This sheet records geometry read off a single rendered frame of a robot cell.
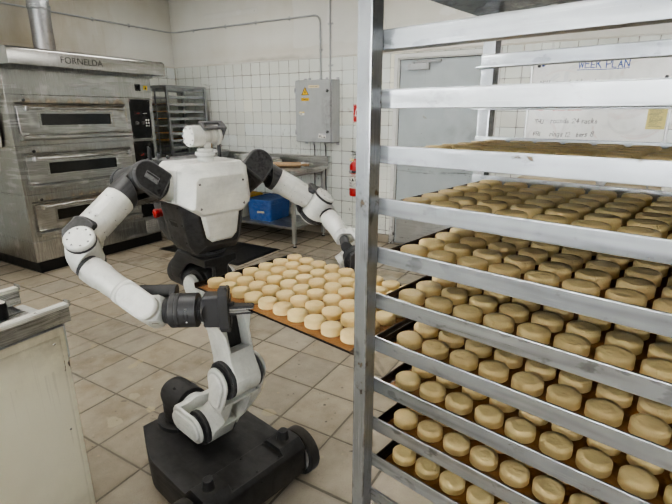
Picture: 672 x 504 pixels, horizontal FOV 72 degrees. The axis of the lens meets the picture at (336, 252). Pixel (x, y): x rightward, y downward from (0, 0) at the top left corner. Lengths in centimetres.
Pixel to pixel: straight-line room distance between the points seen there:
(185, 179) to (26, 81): 373
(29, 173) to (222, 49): 299
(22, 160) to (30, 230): 64
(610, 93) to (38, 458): 175
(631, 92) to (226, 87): 626
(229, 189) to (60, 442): 99
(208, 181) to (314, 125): 416
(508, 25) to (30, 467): 172
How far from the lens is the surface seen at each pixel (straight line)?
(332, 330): 104
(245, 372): 171
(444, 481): 103
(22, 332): 166
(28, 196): 511
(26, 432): 177
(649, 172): 66
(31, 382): 171
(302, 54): 597
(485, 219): 73
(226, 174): 155
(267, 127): 628
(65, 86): 530
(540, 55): 114
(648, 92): 66
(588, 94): 67
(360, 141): 80
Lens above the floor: 148
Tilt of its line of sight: 17 degrees down
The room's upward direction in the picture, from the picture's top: straight up
